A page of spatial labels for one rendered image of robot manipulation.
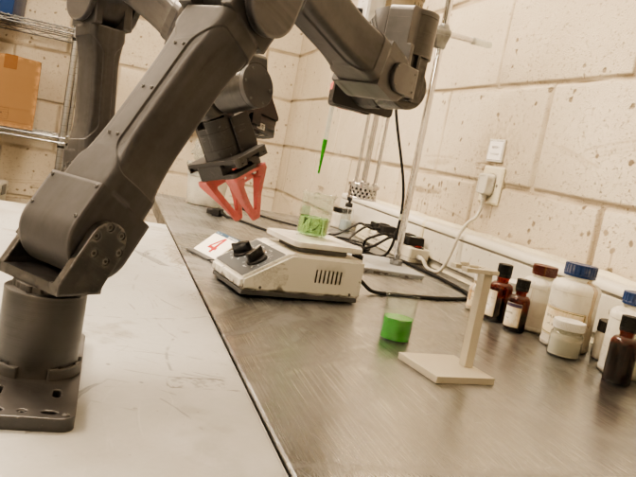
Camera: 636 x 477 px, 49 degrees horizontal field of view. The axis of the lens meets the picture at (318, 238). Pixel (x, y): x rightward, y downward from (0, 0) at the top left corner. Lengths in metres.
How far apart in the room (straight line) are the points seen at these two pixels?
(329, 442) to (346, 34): 0.43
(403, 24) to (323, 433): 0.54
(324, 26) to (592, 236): 0.73
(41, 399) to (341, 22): 0.47
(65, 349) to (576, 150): 1.06
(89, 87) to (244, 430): 0.72
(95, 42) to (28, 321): 0.66
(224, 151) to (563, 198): 0.71
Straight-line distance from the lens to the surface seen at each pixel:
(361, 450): 0.56
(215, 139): 0.95
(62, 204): 0.57
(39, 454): 0.49
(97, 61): 1.15
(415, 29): 0.92
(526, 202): 1.50
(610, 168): 1.32
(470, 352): 0.83
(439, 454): 0.59
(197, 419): 0.56
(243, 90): 0.89
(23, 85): 3.09
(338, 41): 0.77
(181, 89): 0.61
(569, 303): 1.09
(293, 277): 1.02
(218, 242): 1.28
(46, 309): 0.56
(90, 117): 1.13
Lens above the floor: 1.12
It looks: 7 degrees down
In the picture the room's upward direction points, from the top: 11 degrees clockwise
